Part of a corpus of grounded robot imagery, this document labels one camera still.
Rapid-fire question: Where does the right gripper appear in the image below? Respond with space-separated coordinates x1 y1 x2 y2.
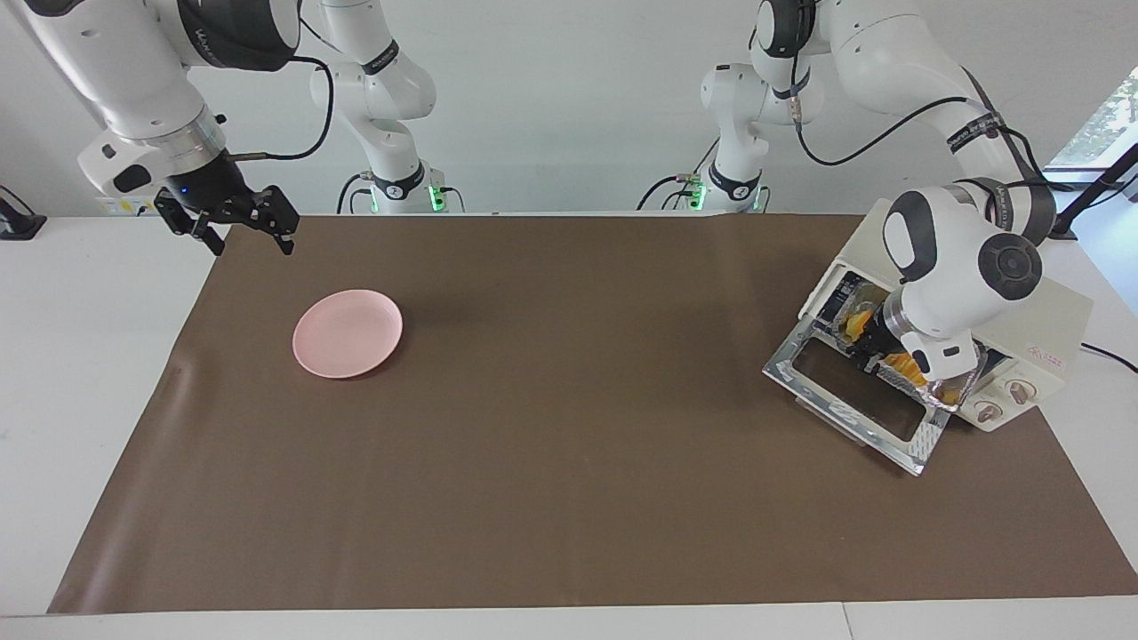
154 151 301 257

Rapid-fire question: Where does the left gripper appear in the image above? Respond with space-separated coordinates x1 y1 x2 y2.
853 304 910 364

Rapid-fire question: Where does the yellow bread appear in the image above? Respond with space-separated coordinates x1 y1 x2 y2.
839 302 878 348

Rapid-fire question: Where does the cream toaster oven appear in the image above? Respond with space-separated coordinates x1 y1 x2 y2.
762 197 1094 477

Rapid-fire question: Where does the pink plate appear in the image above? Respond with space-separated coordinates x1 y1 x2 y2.
293 289 404 380

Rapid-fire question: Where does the black stand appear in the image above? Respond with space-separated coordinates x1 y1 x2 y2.
0 184 48 242
1049 140 1138 242

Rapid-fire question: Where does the window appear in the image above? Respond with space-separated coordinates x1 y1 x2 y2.
1044 66 1138 175

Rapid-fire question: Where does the black cable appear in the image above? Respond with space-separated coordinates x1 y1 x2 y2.
635 172 705 212
1079 341 1138 375
224 55 337 163
335 172 375 215
787 52 998 169

